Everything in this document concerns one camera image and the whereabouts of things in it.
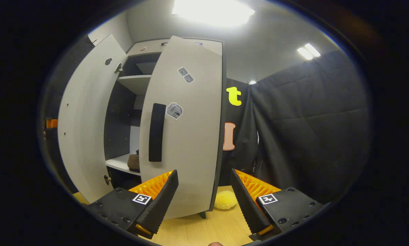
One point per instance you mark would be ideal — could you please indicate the small ceiling light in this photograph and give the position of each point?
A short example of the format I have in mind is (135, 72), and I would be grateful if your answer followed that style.
(308, 51)

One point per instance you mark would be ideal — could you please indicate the white cabinet shelf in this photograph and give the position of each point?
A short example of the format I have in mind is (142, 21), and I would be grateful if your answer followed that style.
(136, 83)
(121, 163)

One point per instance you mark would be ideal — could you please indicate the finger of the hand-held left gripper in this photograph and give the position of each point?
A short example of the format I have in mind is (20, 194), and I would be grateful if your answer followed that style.
(51, 123)

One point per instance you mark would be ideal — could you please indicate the grey shoe cabinet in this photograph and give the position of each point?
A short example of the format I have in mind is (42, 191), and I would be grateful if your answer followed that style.
(121, 119)

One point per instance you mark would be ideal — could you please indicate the yellow plush item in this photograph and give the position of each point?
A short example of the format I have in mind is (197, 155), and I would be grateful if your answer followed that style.
(225, 200)

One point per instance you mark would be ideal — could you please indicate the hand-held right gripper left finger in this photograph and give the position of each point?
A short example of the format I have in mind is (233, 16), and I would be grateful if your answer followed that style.
(163, 201)

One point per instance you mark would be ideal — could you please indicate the grey cabinet door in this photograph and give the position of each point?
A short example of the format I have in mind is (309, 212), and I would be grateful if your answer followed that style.
(194, 143)
(85, 119)

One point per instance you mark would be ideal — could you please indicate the large ceiling light panel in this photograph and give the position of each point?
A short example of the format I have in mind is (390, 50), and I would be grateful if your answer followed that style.
(213, 12)

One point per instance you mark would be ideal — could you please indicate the brown fuzzy shoe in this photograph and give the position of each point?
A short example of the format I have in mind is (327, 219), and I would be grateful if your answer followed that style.
(134, 163)

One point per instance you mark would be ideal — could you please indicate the metal door hinge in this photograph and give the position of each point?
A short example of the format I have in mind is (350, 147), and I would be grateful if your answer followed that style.
(107, 179)
(118, 68)

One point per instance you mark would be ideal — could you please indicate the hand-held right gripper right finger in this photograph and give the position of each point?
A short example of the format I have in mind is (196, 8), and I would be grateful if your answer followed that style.
(247, 205)

